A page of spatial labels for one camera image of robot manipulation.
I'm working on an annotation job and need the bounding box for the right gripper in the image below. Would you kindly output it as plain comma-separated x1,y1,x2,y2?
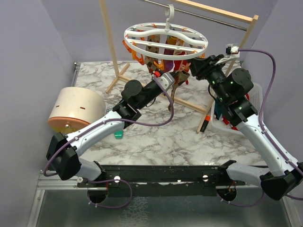
187,54,229,103

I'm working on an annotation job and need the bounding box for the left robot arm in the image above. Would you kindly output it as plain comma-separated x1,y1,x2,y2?
43,73,175,187

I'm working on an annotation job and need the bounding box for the white round clip hanger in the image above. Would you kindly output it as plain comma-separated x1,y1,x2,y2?
123,4,209,61

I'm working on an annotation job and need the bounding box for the white plastic basket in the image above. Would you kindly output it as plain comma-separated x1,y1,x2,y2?
210,82,263,136

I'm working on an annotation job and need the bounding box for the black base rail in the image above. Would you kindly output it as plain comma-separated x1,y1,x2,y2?
77,165,245,197

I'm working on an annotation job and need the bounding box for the beige argyle sock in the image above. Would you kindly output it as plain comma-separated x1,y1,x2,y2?
144,35,162,74
170,71,190,103

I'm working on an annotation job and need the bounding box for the purple yellow striped sock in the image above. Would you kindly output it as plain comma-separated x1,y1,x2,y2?
163,48,176,72

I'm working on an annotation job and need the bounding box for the blue patterned round tin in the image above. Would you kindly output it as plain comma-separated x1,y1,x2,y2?
106,106,114,113

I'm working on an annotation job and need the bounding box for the black orange highlighter marker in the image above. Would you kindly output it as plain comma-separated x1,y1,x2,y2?
200,115,210,132

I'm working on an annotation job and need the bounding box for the dark teal sock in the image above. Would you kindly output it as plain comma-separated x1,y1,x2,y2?
214,98,222,120

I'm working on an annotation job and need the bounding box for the red beige reindeer sock front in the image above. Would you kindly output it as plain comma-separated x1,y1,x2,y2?
172,44,190,86

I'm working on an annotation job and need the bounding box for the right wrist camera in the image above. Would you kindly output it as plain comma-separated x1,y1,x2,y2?
215,44,240,65

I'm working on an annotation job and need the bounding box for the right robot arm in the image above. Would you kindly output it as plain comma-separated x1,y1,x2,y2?
189,54,303,201

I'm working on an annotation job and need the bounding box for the yellow orange clothespin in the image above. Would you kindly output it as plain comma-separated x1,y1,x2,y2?
130,49,144,65

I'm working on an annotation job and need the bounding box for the pink clothespin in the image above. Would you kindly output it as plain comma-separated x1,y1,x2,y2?
175,62,191,72

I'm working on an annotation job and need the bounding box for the wooden hanger rack frame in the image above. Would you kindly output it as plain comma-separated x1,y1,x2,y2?
99,0,258,133

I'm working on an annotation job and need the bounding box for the teal green small box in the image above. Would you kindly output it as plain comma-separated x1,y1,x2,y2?
114,130,124,140

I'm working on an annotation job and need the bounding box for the red white striped sock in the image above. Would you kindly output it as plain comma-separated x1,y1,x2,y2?
222,94,250,131

